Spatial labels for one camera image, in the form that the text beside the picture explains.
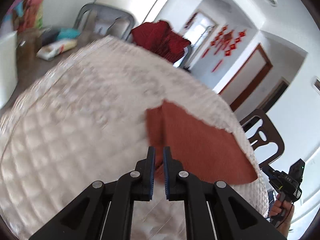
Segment dark chair at left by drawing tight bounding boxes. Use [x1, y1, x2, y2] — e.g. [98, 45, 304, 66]
[73, 3, 136, 41]

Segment grey chair behind garment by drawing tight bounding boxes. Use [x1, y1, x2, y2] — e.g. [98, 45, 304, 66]
[173, 45, 193, 68]

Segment rust orange knit sweater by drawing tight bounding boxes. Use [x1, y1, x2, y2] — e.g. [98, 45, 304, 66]
[145, 101, 258, 185]

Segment white plastic bag package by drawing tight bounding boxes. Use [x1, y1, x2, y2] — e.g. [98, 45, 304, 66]
[36, 38, 78, 61]

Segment red Chinese knot decorations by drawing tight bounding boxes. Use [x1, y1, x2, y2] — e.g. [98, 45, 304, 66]
[201, 24, 248, 73]

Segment white quilted table cover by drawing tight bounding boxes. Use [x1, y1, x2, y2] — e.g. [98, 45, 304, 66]
[1, 37, 259, 239]

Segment red checkered garment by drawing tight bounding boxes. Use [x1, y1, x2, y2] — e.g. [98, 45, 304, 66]
[131, 20, 191, 63]

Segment teal cloth on side table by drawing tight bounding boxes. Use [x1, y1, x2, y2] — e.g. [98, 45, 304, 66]
[56, 28, 81, 41]

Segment person's right hand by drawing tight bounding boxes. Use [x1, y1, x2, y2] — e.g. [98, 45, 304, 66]
[269, 194, 295, 238]

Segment brown chair at right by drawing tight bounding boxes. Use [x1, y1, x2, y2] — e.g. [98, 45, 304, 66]
[240, 108, 285, 170]

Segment brown wooden door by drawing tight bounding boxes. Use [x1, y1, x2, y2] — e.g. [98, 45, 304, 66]
[219, 43, 273, 112]

